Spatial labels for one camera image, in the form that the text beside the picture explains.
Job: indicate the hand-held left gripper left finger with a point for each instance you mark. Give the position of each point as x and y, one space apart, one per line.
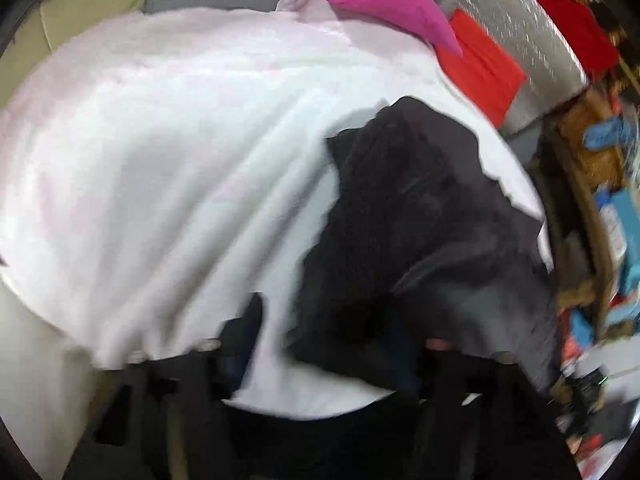
245 335

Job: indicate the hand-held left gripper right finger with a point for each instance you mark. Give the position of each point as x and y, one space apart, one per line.
407 370

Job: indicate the dark puffer jacket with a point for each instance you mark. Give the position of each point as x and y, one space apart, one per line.
400 210

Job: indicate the person's black pants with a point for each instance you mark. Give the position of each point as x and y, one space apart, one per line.
325 440

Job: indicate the blue cardboard box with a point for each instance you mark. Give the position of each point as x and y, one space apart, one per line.
627 220

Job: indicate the white fleece blanket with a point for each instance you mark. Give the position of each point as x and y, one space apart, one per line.
175 160

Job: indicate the wicker basket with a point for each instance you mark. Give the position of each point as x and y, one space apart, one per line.
595 160

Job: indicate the blue cloth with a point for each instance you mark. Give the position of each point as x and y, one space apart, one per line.
610 132

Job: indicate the red cloth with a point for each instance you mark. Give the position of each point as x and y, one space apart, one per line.
565 15
480 70

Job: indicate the silver foil insulation sheet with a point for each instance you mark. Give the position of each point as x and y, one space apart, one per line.
520 25

